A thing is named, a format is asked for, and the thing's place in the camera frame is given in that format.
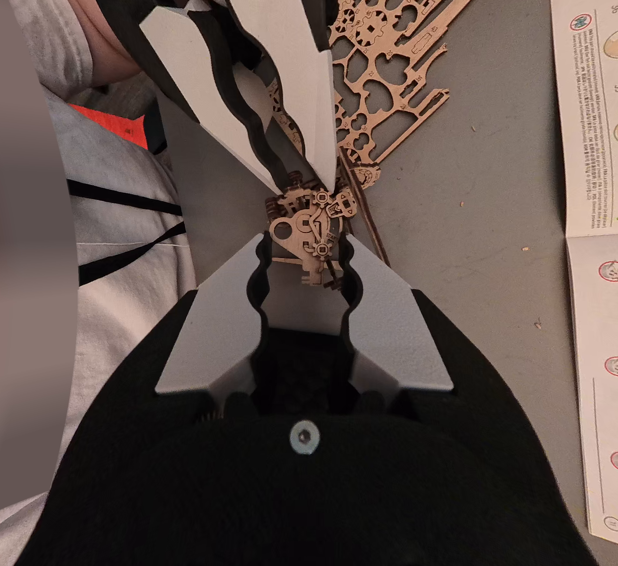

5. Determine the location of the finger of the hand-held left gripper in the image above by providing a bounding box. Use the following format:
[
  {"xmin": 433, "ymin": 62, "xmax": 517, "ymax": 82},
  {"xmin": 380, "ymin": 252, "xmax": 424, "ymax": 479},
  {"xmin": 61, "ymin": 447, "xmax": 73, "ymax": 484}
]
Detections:
[
  {"xmin": 139, "ymin": 0, "xmax": 293, "ymax": 191},
  {"xmin": 220, "ymin": 0, "xmax": 337, "ymax": 189}
]

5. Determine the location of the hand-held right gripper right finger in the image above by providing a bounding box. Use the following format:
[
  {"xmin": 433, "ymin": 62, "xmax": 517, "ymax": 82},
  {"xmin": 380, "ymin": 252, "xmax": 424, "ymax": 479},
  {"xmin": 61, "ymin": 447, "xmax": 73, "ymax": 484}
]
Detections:
[{"xmin": 342, "ymin": 232, "xmax": 454, "ymax": 405}]

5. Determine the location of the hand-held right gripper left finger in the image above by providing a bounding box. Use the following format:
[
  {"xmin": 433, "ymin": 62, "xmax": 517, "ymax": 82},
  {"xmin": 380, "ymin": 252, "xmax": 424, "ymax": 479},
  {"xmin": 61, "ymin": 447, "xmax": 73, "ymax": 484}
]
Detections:
[{"xmin": 154, "ymin": 232, "xmax": 270, "ymax": 413}]

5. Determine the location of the wooden mechanical model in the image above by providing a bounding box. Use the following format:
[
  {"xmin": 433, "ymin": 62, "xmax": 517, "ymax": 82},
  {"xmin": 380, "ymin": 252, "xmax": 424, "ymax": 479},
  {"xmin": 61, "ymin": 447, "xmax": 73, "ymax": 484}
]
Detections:
[{"xmin": 265, "ymin": 76, "xmax": 359, "ymax": 292}]

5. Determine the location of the person's left forearm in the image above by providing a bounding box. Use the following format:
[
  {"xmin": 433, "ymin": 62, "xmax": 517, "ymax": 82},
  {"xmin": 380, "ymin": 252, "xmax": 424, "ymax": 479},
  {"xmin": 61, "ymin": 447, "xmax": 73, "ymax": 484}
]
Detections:
[{"xmin": 0, "ymin": 0, "xmax": 145, "ymax": 94}]

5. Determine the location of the laser-cut wooden parts sheet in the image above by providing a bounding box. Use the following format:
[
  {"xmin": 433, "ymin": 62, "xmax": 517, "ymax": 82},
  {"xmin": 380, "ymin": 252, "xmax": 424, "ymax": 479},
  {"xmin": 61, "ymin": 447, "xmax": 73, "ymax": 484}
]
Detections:
[{"xmin": 327, "ymin": 0, "xmax": 518, "ymax": 190}]

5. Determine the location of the orange fabric piece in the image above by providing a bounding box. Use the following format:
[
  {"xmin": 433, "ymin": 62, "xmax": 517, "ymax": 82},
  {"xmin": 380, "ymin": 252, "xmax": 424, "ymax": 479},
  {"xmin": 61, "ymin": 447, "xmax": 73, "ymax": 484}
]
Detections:
[{"xmin": 68, "ymin": 103, "xmax": 148, "ymax": 153}]

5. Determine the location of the illustrated instruction booklet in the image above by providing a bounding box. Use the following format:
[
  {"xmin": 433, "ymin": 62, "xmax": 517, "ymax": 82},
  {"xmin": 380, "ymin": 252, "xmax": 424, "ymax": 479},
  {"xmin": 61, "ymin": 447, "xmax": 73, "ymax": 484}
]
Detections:
[{"xmin": 548, "ymin": 0, "xmax": 618, "ymax": 546}]

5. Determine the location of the black harness strap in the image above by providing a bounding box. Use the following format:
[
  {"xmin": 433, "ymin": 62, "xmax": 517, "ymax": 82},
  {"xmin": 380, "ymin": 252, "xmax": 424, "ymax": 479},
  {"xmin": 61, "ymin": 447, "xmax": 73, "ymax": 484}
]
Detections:
[{"xmin": 67, "ymin": 179, "xmax": 188, "ymax": 286}]

